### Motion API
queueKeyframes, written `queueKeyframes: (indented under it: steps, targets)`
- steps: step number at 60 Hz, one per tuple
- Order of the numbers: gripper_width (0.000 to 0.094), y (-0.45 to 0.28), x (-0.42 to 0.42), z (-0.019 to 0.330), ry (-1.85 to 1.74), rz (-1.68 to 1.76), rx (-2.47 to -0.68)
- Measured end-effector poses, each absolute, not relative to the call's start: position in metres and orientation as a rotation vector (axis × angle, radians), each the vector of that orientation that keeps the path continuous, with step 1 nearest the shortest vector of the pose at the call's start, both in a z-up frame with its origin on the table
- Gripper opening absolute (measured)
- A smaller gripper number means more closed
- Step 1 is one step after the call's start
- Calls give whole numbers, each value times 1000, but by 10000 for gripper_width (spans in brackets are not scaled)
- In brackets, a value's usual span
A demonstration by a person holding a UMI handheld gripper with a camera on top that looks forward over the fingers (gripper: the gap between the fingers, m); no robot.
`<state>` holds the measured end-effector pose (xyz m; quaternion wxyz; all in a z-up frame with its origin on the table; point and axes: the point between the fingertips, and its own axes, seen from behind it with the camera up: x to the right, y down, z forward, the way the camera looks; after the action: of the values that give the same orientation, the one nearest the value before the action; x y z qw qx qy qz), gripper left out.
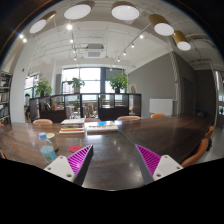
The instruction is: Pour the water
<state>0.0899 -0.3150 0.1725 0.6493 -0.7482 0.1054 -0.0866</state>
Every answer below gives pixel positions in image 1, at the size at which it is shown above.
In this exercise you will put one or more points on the stack of books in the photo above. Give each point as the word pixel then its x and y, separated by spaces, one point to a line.
pixel 69 126

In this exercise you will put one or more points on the orange chair far left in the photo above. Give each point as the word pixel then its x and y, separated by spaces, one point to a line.
pixel 43 121

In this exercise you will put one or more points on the right potted green plant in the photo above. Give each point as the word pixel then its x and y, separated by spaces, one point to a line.
pixel 118 82

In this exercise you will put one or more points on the red round coaster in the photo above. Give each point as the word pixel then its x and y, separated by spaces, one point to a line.
pixel 74 148

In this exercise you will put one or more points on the beige paper cup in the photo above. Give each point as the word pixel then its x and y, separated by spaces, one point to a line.
pixel 51 137

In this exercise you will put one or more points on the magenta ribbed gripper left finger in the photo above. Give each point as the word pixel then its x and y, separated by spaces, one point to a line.
pixel 74 167

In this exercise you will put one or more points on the left wall bookshelf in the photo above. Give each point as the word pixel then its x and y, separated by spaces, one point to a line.
pixel 5 87

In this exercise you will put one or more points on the potted green plant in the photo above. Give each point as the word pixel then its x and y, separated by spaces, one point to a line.
pixel 43 88
pixel 76 84
pixel 118 82

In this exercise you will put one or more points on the white wall radiator panel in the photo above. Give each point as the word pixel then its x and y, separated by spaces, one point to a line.
pixel 164 106

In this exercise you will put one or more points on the orange chair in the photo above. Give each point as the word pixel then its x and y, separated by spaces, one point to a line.
pixel 128 118
pixel 209 132
pixel 43 121
pixel 199 153
pixel 156 115

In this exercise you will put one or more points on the dark low shelf unit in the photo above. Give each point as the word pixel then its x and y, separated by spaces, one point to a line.
pixel 103 106

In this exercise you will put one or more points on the orange chair right upper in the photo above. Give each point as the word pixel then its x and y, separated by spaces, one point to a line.
pixel 209 132

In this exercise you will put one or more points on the round pendant lamp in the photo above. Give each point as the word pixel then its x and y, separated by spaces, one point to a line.
pixel 161 25
pixel 181 41
pixel 79 10
pixel 41 23
pixel 124 10

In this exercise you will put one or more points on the clear plastic water bottle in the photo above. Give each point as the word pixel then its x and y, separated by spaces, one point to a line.
pixel 46 148

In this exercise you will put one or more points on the orange chair right near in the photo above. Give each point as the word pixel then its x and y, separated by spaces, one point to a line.
pixel 199 153

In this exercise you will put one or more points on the left potted green plant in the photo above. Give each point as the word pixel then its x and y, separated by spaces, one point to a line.
pixel 43 88

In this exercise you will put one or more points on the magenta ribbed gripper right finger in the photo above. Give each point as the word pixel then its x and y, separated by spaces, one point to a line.
pixel 153 166

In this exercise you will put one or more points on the ceiling air conditioner unit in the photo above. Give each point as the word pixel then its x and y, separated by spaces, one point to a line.
pixel 94 51

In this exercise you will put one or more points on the round pendant lamp far right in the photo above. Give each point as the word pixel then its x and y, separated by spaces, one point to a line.
pixel 181 41

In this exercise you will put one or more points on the middle potted green plant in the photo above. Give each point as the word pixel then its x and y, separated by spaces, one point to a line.
pixel 76 84

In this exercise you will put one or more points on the orange chair far right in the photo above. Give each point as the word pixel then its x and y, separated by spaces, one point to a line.
pixel 156 115

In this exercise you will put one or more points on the orange chair far middle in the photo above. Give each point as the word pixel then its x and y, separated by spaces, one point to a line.
pixel 128 118

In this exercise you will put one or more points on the round pendant lamp far left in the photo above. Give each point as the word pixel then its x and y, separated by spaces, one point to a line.
pixel 41 23

